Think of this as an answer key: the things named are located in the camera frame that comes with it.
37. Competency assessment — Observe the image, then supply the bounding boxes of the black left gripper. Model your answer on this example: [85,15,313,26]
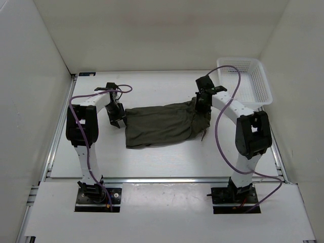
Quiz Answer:
[105,102,127,128]

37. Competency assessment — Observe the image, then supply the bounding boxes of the olive green shorts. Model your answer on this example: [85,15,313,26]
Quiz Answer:
[125,97,211,148]

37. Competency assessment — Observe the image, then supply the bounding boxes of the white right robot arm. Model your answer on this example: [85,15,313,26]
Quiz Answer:
[195,86,272,203]

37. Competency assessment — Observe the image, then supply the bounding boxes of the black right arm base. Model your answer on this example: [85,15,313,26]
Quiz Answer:
[207,178,261,215]

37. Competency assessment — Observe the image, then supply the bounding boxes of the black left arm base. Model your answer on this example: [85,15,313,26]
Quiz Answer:
[74,181,122,213]

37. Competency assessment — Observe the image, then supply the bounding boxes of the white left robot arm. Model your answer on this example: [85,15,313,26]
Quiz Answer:
[66,83,133,203]

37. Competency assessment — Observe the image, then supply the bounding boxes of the white plastic perforated basket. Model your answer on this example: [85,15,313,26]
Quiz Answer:
[217,57,273,110]

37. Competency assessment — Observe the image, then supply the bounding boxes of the blue corner label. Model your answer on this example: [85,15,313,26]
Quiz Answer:
[78,72,96,76]

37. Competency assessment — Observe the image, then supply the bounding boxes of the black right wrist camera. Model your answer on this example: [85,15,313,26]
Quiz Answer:
[195,75,215,91]

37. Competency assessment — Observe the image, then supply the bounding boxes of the aluminium frame rail front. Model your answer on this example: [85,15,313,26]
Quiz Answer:
[104,177,229,184]

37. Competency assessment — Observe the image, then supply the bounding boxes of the aluminium frame rail left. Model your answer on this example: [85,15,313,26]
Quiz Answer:
[15,74,78,242]

